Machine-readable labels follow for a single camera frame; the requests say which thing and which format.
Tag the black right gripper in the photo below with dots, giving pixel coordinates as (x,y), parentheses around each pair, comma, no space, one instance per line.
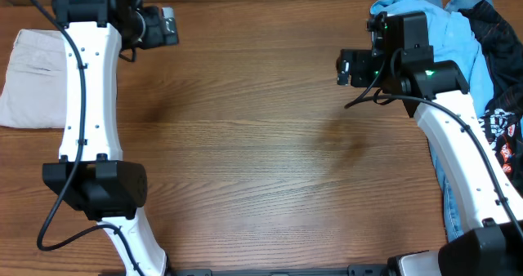
(359,61)

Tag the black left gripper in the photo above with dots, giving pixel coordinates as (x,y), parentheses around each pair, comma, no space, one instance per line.
(156,37)

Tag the beige shorts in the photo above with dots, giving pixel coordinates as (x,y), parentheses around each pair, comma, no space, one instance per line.
(34,94)

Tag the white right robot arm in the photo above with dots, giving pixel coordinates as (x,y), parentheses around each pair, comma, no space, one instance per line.
(436,95)

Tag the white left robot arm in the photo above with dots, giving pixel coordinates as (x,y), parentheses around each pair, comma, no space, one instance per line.
(91,174)

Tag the light blue t-shirt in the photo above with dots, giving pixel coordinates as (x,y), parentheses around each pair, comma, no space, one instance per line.
(489,53)

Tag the dark printed t-shirt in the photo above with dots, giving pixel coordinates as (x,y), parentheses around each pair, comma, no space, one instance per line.
(502,120)

